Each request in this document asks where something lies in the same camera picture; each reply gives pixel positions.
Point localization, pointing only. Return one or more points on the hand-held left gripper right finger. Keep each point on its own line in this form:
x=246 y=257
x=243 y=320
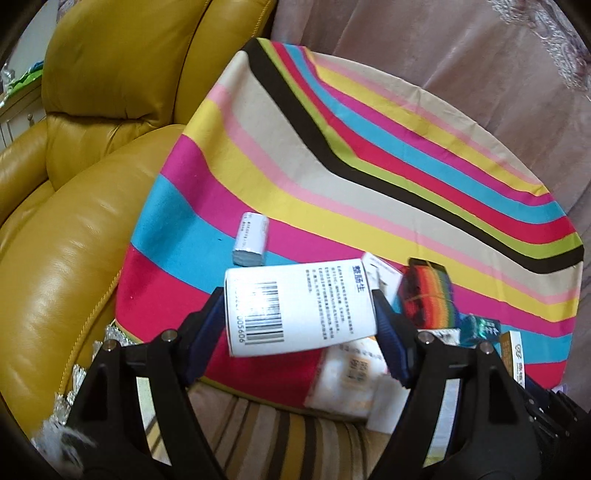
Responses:
x=391 y=332

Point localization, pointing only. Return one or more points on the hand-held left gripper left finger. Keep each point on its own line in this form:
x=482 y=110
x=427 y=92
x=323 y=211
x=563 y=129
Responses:
x=207 y=323

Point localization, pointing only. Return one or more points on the rainbow striped wallet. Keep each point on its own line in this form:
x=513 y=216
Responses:
x=427 y=297

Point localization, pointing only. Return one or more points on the white barcode medicine box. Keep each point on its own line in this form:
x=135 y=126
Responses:
x=300 y=309

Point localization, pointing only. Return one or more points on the flat white box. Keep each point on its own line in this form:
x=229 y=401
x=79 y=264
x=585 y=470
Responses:
x=383 y=277

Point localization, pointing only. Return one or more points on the white orange medicine box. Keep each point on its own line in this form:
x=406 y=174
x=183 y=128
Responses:
x=351 y=374

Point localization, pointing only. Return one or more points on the white box with orange edge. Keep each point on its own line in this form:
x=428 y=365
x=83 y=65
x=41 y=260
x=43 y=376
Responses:
x=516 y=353

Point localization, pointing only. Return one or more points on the teal medicine box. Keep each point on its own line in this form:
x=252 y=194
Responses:
x=480 y=330

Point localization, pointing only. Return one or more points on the small grey white box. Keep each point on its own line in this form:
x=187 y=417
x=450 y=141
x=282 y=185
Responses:
x=249 y=240

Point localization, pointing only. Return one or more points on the yellow leather sofa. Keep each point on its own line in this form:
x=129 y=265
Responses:
x=92 y=230

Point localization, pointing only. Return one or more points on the silver lace trim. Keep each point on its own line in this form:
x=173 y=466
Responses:
x=60 y=406

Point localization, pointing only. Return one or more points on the striped colourful tablecloth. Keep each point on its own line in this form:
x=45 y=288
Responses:
x=323 y=161

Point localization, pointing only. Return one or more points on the white cabinet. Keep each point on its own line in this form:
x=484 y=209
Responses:
x=16 y=115

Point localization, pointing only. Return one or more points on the green cloth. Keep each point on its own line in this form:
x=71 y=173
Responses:
x=23 y=78

